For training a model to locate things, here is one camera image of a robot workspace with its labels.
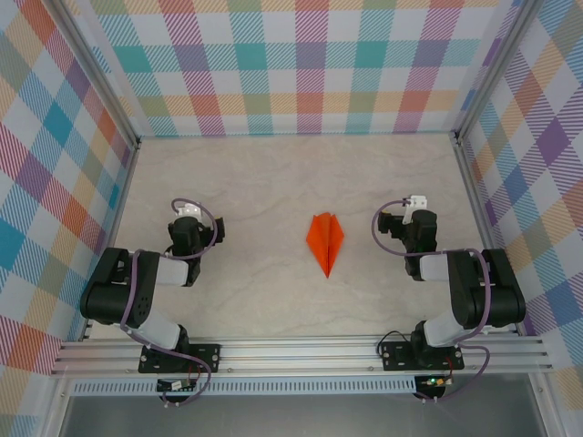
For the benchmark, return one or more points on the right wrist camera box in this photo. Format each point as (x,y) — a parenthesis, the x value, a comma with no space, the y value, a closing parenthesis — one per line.
(416,202)

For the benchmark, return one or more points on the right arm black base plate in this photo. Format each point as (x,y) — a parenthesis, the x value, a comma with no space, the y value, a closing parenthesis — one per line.
(394,359)

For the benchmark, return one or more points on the grey metal panel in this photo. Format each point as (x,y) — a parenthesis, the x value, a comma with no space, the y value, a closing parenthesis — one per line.
(296,419)

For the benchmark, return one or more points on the long aluminium mounting rail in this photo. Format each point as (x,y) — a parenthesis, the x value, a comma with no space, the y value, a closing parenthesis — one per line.
(296,352)

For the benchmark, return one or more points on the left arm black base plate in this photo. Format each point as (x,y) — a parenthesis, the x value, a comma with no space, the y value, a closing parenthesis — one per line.
(209,357)

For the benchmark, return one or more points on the orange paper sheet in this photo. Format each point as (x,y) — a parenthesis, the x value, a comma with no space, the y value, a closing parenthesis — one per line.
(325,236)

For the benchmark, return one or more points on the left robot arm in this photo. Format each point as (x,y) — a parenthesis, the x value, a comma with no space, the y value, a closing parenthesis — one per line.
(118,291)

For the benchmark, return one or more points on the aluminium corner post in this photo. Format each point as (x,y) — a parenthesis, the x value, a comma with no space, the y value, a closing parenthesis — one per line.
(492,68)
(98,73)

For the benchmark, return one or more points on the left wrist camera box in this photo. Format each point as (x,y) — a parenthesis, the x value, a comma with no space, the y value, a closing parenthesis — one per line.
(189,210)

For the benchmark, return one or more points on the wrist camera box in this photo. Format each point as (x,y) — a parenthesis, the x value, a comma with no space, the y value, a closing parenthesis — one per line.
(416,202)
(189,210)

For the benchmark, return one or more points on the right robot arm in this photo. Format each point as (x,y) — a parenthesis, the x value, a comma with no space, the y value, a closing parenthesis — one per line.
(487,291)

